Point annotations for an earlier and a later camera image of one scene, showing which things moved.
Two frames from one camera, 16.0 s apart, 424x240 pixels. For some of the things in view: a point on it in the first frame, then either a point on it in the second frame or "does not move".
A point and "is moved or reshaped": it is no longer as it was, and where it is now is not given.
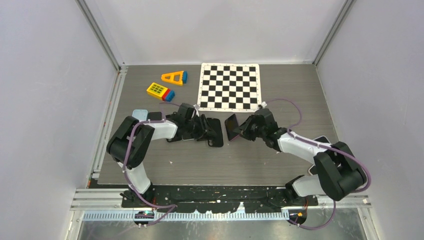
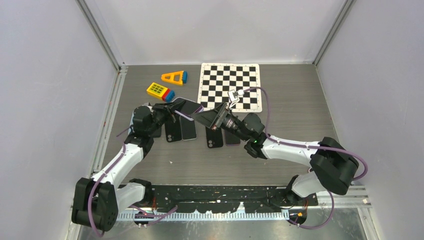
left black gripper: x=209 y=132 → x=168 y=109
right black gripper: x=244 y=129 → x=210 y=118
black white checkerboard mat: x=229 y=87 does not move
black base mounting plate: x=216 y=199 does not move
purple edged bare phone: x=231 y=124 is moved or reshaped
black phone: x=215 y=123 does not move
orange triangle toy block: x=179 y=77 does not move
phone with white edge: x=322 y=139 is moved or reshaped
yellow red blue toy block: x=161 y=92 does not move
